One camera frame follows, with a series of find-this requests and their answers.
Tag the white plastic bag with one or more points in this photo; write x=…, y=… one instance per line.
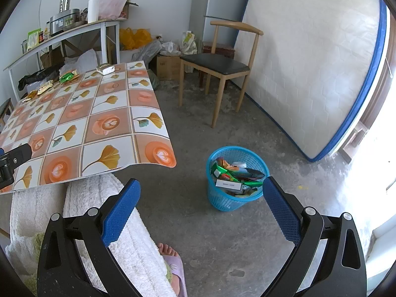
x=170, y=49

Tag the wooden chair with black seat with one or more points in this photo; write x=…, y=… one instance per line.
x=213, y=63

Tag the steel utensil holder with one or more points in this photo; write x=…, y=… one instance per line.
x=65, y=2

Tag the silver torn sachet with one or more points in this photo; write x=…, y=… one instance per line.
x=105, y=69

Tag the yellow noodle packet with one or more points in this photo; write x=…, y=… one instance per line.
x=45, y=88

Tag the ginkgo print tablecloth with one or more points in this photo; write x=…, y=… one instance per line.
x=102, y=123

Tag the dark red wooden stool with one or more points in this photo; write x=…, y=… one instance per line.
x=219, y=51

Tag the yellow plastic bag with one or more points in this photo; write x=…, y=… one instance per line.
x=136, y=38

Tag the white green printed bag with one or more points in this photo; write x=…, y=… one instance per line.
x=188, y=43

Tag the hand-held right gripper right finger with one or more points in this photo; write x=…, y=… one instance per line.
x=281, y=210

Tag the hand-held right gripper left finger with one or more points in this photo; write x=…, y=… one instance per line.
x=120, y=213

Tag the dark wooden bench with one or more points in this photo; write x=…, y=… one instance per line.
x=5, y=106

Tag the gold snack packet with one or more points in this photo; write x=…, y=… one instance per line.
x=32, y=94

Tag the light blue tissue pack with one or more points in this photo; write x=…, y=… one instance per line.
x=239, y=163

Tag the green food packets on shelf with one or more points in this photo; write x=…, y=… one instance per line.
x=34, y=38

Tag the green foil packet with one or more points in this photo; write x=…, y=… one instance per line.
x=66, y=79

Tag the black bag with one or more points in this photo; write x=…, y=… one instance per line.
x=37, y=75

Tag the silver refrigerator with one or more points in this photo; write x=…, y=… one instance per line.
x=222, y=0

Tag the white paper towel roll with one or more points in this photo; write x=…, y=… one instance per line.
x=93, y=10

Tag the purple slipper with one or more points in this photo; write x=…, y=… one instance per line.
x=178, y=269

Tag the grey plastic bags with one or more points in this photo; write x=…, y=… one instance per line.
x=148, y=51

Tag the brown cardboard box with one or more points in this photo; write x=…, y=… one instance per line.
x=51, y=57

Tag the cardboard box on floor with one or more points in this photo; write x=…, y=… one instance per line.
x=168, y=66

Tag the small glass jar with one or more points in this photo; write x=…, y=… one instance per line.
x=24, y=46

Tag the green potato chip bag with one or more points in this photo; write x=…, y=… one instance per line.
x=218, y=170

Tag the pink plastic bag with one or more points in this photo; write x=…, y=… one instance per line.
x=111, y=4

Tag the blue plastic waste basket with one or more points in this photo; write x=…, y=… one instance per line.
x=229, y=202

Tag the white sack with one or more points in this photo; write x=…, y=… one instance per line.
x=82, y=60

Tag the white mattress with blue edge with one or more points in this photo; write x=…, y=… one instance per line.
x=309, y=62

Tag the person's foot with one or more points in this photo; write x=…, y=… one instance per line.
x=168, y=250

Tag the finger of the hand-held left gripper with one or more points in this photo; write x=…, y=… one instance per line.
x=18, y=156
x=6, y=176

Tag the white shelf table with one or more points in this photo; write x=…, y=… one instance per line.
x=77, y=27

